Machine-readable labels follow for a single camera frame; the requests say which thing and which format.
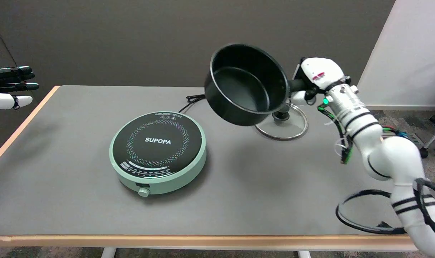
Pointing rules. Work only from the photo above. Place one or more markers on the green induction stove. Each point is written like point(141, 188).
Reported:
point(157, 152)

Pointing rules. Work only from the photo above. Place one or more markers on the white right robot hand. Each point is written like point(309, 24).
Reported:
point(319, 73)

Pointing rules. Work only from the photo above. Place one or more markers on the chair leg with caster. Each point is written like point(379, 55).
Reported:
point(430, 141)

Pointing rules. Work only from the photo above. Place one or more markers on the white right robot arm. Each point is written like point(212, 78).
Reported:
point(386, 150)

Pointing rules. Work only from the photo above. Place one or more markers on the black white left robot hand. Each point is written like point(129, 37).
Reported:
point(9, 87)

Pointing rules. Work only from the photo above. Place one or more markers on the floor vent grille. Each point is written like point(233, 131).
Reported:
point(414, 139)

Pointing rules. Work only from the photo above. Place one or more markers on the white partition panel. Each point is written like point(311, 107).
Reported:
point(404, 53)

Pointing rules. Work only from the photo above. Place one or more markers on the black soup pot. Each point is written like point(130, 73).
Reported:
point(244, 86)

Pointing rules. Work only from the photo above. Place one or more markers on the glass pot lid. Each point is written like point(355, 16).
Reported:
point(287, 123)

